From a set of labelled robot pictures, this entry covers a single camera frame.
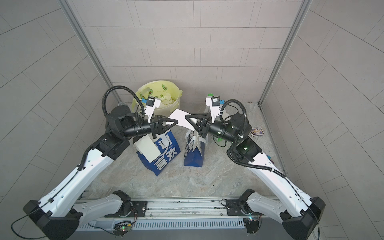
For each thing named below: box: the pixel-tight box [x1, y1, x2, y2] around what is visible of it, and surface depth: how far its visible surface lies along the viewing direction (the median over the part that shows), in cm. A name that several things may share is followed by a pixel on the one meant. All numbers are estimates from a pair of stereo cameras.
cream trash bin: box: [132, 80, 183, 117], surface depth 92 cm
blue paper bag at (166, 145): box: [136, 130, 181, 177], surface depth 80 cm
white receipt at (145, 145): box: [134, 134, 161, 163], surface depth 72 cm
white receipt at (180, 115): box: [169, 108, 196, 130], surface depth 56 cm
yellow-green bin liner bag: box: [132, 80, 183, 113], surface depth 93 cm
